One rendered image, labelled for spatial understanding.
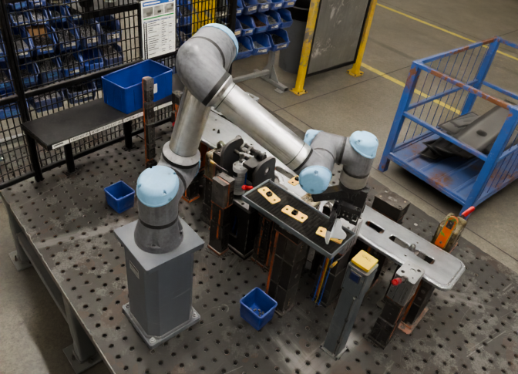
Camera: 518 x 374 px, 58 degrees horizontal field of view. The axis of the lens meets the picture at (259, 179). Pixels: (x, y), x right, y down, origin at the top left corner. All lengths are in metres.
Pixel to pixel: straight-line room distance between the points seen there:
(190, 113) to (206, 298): 0.81
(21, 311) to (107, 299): 1.02
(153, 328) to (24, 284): 1.38
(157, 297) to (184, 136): 0.52
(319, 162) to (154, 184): 0.47
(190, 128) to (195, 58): 0.28
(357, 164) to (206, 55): 0.48
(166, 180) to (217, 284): 0.68
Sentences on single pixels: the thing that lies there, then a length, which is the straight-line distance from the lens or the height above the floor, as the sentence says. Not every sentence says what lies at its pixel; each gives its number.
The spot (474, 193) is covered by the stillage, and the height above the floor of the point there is 0.28.
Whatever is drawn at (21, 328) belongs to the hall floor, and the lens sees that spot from 2.76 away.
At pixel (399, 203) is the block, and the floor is 1.03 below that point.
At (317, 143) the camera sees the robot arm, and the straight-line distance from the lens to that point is 1.24.
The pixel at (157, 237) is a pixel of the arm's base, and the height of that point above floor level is 1.16.
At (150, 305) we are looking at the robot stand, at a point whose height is 0.89.
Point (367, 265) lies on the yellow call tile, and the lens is 1.44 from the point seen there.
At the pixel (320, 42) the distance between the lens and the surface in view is 4.86.
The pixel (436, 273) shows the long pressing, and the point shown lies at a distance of 1.75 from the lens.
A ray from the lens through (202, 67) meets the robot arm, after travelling 1.11.
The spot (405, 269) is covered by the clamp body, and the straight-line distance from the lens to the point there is 1.62.
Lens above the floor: 2.16
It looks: 37 degrees down
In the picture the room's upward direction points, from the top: 8 degrees clockwise
